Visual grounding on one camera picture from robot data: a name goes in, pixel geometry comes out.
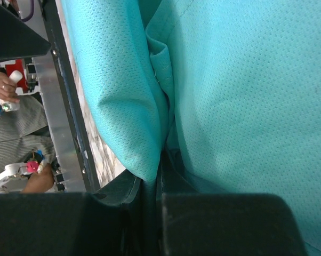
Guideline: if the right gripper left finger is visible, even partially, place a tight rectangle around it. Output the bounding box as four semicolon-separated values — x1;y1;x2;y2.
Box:
93;170;142;208

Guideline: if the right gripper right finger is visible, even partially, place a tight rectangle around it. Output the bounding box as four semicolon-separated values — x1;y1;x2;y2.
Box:
156;151;198;197

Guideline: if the teal t shirt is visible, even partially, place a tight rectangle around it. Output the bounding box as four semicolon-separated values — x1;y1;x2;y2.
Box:
62;1;321;255

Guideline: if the operator left hand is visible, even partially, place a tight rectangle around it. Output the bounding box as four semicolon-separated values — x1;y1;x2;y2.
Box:
21;163;54;194

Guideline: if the operator hand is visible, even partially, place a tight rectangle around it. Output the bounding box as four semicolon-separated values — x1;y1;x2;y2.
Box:
21;163;54;194
0;72;19;103

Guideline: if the grey striped operator shirt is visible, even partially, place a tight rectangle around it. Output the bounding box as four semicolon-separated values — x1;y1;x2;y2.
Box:
0;93;55;173

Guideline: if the white handheld controller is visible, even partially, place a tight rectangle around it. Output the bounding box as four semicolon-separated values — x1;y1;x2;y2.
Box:
0;69;23;113

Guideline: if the operator right hand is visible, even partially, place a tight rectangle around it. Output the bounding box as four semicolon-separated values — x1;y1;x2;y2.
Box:
0;72;19;103

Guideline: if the aluminium frame rail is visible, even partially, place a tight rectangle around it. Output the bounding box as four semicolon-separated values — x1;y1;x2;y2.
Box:
33;53;86;192

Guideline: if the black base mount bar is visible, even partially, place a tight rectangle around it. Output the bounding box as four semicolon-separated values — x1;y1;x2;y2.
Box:
40;1;100;192

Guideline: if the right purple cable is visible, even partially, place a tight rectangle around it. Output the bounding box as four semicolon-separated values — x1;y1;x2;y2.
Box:
20;0;35;22

